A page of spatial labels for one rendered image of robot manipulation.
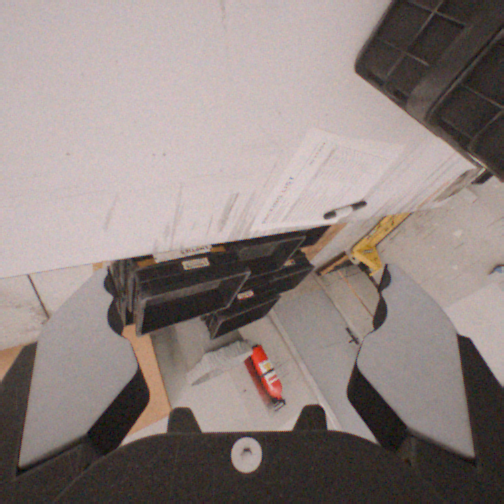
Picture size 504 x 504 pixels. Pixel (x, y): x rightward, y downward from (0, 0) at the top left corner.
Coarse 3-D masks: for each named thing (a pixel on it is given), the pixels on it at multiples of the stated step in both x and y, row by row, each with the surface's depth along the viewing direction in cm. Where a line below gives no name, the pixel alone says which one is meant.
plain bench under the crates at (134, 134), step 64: (0, 0) 14; (64, 0) 15; (128, 0) 16; (192, 0) 18; (256, 0) 20; (320, 0) 22; (384, 0) 25; (0, 64) 16; (64, 64) 17; (128, 64) 19; (192, 64) 21; (256, 64) 24; (320, 64) 27; (0, 128) 18; (64, 128) 21; (128, 128) 23; (192, 128) 26; (256, 128) 30; (320, 128) 36; (384, 128) 43; (0, 192) 22; (64, 192) 25; (128, 192) 29; (192, 192) 34; (256, 192) 40; (384, 192) 67; (0, 256) 27; (64, 256) 31; (128, 256) 37
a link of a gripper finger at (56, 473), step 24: (24, 360) 7; (0, 384) 6; (24, 384) 6; (0, 408) 6; (24, 408) 6; (0, 432) 5; (0, 456) 5; (72, 456) 5; (96, 456) 6; (0, 480) 5; (24, 480) 5; (48, 480) 5; (72, 480) 5
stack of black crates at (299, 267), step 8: (296, 256) 170; (304, 256) 175; (288, 264) 163; (296, 264) 167; (304, 264) 170; (312, 264) 171; (272, 272) 154; (280, 272) 156; (288, 272) 157; (296, 272) 160; (304, 272) 180; (272, 280) 150; (280, 280) 190; (288, 280) 193; (296, 280) 188; (280, 288) 185; (288, 288) 188
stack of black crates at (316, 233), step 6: (312, 228) 167; (318, 228) 163; (324, 228) 159; (306, 234) 172; (312, 234) 168; (318, 234) 164; (306, 240) 167; (312, 240) 169; (318, 240) 165; (300, 246) 161; (306, 246) 163
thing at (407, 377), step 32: (384, 288) 10; (416, 288) 10; (384, 320) 8; (416, 320) 8; (448, 320) 8; (384, 352) 7; (416, 352) 7; (448, 352) 7; (352, 384) 7; (384, 384) 6; (416, 384) 6; (448, 384) 6; (384, 416) 6; (416, 416) 6; (448, 416) 6; (448, 448) 5
